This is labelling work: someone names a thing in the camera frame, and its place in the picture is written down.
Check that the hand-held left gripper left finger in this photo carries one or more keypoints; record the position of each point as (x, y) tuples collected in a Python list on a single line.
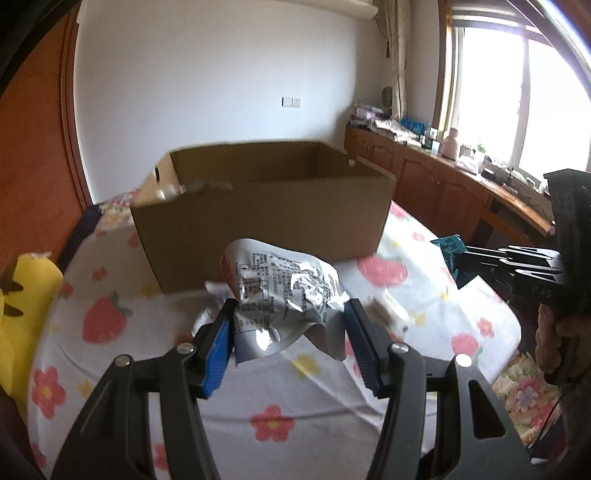
[(217, 350)]

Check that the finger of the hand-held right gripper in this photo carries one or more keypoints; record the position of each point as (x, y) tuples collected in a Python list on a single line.
[(485, 272), (517, 258)]

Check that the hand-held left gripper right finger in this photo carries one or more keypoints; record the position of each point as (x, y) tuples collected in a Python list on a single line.
[(364, 346)]

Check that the small clear snack packet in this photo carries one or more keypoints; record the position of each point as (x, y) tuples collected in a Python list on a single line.
[(390, 314)]

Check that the teal snack packet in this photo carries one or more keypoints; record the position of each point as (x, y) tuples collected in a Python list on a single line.
[(448, 244)]

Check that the white printed snack pouch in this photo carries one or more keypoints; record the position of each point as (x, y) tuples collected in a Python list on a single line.
[(277, 286)]

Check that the brown cardboard box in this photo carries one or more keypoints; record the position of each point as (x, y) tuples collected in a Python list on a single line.
[(277, 217)]

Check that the person's right forearm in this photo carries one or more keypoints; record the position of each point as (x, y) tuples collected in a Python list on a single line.
[(579, 424)]

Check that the person's right hand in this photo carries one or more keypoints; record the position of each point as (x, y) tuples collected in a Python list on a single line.
[(549, 346)]

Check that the strawberry flower tablecloth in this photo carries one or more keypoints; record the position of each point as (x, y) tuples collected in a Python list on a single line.
[(286, 387)]

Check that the black device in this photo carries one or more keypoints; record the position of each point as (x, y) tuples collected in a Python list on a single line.
[(496, 175)]

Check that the wooden cabinet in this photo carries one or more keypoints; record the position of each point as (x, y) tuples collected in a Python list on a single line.
[(429, 189)]

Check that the white tissue pack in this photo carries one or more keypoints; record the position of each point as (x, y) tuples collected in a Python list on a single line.
[(467, 164)]

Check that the small green-top bottle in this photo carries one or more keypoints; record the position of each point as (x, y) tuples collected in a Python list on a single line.
[(481, 153)]

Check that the pink bottle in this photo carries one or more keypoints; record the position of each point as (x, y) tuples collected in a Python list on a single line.
[(450, 145)]

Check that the floral bed sheet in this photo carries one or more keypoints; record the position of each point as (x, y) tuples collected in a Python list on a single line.
[(526, 397)]

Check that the window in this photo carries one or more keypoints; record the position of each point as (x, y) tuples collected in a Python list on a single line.
[(508, 92)]

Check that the blue packets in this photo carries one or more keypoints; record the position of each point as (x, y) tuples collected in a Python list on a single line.
[(413, 124)]

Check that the folded patterned cloth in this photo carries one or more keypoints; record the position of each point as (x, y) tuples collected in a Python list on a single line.
[(392, 128)]

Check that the dark blue cloth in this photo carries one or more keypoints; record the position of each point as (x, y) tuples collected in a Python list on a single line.
[(83, 230)]

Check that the yellow plush toy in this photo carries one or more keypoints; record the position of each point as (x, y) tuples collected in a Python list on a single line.
[(27, 332)]

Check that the stack of boxes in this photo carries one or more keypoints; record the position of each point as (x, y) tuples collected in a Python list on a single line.
[(367, 115)]

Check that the patterned curtain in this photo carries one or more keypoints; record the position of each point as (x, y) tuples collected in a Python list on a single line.
[(399, 60)]

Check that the wooden wardrobe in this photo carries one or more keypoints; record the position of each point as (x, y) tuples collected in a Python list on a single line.
[(37, 161)]

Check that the white air conditioner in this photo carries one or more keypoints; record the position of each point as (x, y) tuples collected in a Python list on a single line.
[(355, 8)]

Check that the white wall switch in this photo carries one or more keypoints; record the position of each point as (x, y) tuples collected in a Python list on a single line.
[(291, 101)]

